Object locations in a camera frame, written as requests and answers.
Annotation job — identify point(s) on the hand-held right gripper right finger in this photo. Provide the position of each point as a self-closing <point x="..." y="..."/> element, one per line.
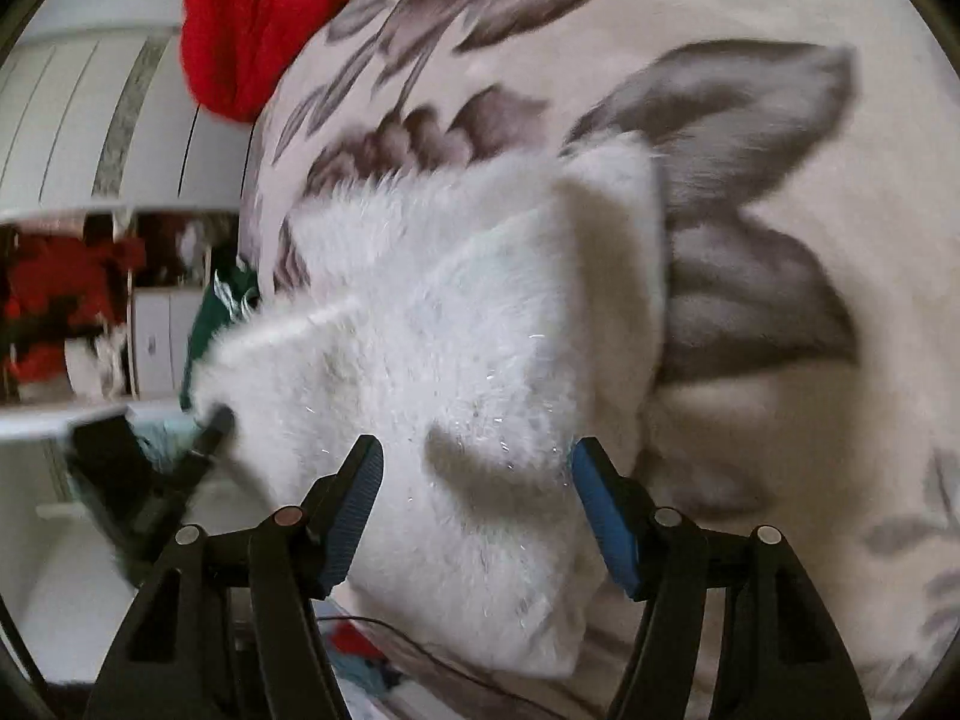
<point x="611" y="525"/>

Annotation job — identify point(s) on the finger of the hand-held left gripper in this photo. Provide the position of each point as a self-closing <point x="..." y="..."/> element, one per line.
<point x="210" y="435"/>

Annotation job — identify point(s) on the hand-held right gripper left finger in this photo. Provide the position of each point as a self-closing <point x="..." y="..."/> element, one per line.
<point x="352" y="517"/>

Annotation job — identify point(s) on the white fuzzy jacket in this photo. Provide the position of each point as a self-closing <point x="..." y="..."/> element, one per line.
<point x="450" y="315"/>

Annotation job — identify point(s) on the hanging red clothes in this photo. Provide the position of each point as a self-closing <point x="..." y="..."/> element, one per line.
<point x="60" y="292"/>

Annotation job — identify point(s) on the white drawer unit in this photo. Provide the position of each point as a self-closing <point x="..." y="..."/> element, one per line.
<point x="161" y="337"/>

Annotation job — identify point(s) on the green garment with white stripes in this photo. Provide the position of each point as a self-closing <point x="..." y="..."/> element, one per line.
<point x="217" y="315"/>

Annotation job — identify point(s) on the small red cloth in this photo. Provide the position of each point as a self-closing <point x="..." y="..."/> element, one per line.
<point x="352" y="641"/>

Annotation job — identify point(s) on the white wardrobe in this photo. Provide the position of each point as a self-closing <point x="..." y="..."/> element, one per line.
<point x="67" y="127"/>

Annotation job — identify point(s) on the floral bed blanket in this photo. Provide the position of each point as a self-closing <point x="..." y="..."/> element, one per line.
<point x="787" y="202"/>

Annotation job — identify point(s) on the red quilt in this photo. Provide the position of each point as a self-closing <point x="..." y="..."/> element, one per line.
<point x="262" y="22"/>

